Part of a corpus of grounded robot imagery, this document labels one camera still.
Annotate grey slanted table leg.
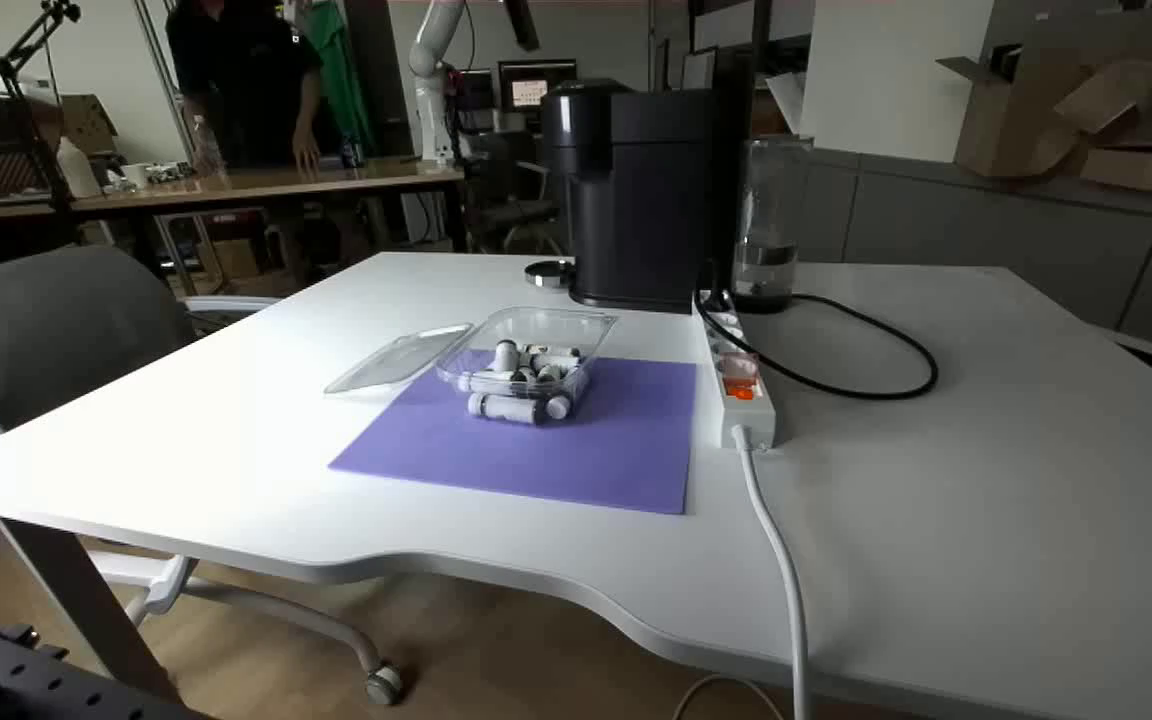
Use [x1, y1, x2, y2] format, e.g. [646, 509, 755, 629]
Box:
[0, 515, 190, 710]

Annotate round metal drip tray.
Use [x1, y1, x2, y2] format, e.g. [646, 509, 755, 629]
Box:
[526, 257, 577, 292]

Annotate purple rectangular mat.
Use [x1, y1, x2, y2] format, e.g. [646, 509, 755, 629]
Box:
[330, 347, 703, 522]

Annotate person in black clothes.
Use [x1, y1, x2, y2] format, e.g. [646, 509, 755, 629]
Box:
[163, 0, 330, 176]

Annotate grey office chair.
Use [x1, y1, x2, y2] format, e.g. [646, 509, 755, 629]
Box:
[0, 240, 411, 712]

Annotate grey low cabinets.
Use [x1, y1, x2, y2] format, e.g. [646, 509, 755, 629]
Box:
[789, 139, 1152, 365]

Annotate white power strip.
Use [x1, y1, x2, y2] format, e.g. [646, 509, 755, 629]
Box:
[698, 292, 783, 454]

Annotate black capsule coffee machine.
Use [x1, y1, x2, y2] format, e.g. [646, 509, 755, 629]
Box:
[546, 82, 755, 316]

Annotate black swivel chair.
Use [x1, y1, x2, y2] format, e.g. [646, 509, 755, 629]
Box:
[465, 127, 572, 257]

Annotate green hanging garment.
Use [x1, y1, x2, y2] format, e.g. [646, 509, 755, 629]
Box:
[300, 0, 378, 160]

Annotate clear plastic lid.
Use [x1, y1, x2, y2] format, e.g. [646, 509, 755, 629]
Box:
[321, 322, 472, 399]

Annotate long wooden desk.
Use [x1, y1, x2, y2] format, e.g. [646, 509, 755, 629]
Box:
[0, 157, 467, 227]

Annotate black coffee machine cable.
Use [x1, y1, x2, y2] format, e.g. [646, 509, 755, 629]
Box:
[698, 289, 946, 406]

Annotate white power strip cable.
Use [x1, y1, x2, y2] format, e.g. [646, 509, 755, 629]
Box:
[727, 425, 817, 720]

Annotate black perforated rack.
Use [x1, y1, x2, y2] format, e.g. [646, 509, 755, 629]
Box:
[0, 532, 212, 720]

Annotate transparent water tank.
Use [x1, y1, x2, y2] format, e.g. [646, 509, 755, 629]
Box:
[733, 133, 803, 316]

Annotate clear plastic container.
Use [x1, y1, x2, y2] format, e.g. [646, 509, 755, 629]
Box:
[427, 306, 620, 429]

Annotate open brown cardboard box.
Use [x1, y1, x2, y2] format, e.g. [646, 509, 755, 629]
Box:
[935, 5, 1152, 183]

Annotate large white board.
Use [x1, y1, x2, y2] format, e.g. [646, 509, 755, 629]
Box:
[795, 0, 1003, 169]

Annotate small computer monitor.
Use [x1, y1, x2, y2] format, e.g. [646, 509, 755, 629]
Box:
[497, 57, 586, 122]

